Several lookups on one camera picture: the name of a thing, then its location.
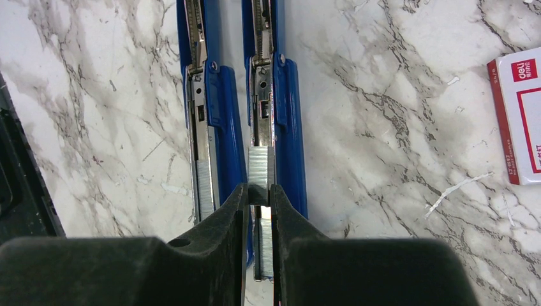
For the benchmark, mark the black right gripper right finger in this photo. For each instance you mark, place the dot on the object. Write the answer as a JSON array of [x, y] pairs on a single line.
[[313, 269]]

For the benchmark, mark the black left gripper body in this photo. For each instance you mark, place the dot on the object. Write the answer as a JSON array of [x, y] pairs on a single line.
[[27, 209]]

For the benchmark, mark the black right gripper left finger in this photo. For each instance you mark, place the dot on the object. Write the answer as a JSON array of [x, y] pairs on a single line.
[[204, 266]]

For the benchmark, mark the grey staple strip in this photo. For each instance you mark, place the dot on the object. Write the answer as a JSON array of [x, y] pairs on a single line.
[[263, 269], [261, 174], [206, 203]]

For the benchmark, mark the blue black stapler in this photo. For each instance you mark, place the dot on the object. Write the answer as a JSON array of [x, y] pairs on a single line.
[[274, 112]]

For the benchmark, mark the red white staple box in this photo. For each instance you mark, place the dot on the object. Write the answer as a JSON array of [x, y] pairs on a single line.
[[515, 85]]

